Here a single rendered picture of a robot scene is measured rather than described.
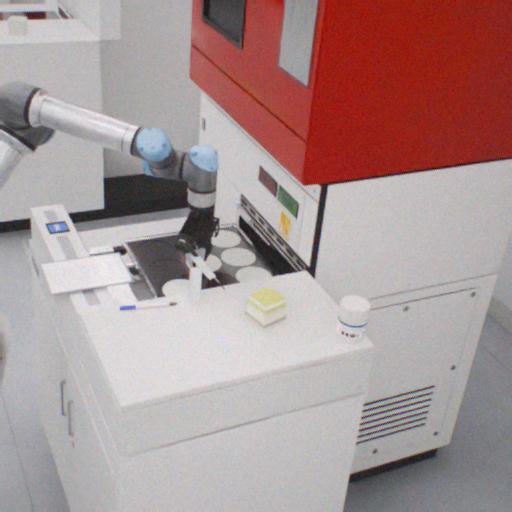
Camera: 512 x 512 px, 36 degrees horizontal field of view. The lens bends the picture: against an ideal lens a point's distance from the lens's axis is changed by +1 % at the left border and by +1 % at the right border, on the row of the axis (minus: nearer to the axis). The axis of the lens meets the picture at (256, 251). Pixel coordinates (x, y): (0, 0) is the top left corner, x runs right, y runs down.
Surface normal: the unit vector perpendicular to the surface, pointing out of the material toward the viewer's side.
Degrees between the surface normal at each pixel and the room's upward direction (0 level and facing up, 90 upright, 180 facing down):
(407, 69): 90
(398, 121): 90
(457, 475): 0
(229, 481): 90
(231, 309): 0
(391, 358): 90
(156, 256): 0
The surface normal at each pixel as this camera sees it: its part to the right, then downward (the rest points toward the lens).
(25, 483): 0.08, -0.85
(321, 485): 0.42, 0.50
